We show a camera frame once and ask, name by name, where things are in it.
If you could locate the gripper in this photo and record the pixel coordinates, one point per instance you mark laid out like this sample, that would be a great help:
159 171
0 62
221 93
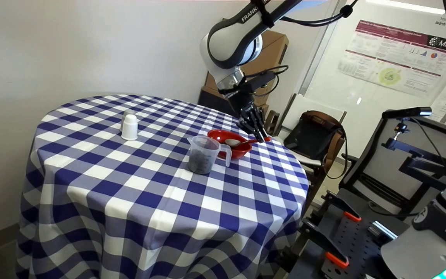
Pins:
243 100

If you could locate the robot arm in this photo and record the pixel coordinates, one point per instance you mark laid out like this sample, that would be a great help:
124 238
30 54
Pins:
227 42

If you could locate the red bowl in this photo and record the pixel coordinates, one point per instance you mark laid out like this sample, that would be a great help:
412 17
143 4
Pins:
241 152

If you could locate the clear measuring jug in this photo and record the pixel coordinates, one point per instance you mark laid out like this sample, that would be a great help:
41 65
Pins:
203 157

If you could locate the black and brown bag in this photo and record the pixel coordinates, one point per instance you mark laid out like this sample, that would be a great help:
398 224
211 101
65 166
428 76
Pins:
311 135

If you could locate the black clamp with orange tips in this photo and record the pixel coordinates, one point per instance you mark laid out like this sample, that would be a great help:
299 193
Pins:
341 204
323 240

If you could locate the white plastic cup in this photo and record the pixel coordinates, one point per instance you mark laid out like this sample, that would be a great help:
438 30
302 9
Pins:
129 128

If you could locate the grey plastic cup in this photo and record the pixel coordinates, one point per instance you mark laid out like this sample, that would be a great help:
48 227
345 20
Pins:
127 112

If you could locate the blue white checkered tablecloth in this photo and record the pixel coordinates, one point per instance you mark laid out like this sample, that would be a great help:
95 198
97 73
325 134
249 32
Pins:
149 201

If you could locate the large research poster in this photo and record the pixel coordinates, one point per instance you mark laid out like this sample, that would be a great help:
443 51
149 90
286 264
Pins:
397 58

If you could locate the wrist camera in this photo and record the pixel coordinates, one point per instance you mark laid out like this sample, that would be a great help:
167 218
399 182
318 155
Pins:
261 80

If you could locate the camera on mount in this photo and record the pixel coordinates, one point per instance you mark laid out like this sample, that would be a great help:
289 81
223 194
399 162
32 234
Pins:
405 112

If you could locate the silver metal bracket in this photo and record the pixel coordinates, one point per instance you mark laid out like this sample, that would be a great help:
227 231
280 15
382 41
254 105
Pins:
381 230

